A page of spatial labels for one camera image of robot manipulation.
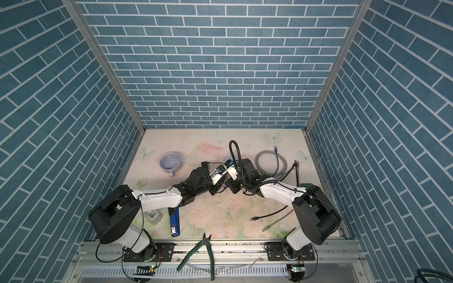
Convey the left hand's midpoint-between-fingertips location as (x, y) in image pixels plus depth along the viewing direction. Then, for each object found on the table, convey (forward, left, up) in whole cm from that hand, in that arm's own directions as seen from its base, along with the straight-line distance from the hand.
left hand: (223, 177), depth 88 cm
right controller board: (-38, -32, -12) cm, 51 cm away
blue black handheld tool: (-16, +23, -6) cm, 28 cm away
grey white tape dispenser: (-17, +32, -5) cm, 36 cm away
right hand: (-2, -1, 0) cm, 2 cm away
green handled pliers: (-27, +8, -9) cm, 29 cm away
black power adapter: (+11, +11, -7) cm, 17 cm away
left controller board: (-36, +31, -12) cm, 49 cm away
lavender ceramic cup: (+14, +31, -7) cm, 35 cm away
